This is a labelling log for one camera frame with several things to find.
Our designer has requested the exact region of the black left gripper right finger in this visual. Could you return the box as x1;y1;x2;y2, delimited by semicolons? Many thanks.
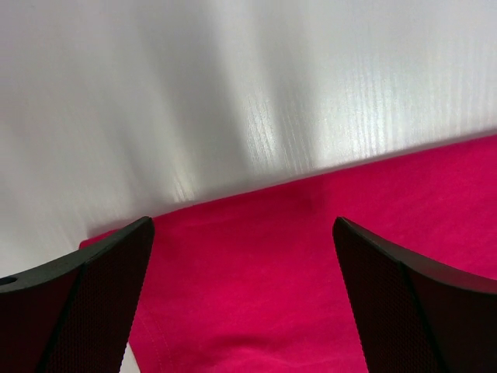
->
332;218;496;372

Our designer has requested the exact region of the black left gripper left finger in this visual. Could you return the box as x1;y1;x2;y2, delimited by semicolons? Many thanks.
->
1;217;155;372

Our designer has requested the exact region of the magenta pink t-shirt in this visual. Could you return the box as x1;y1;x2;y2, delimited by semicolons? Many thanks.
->
78;134;497;373

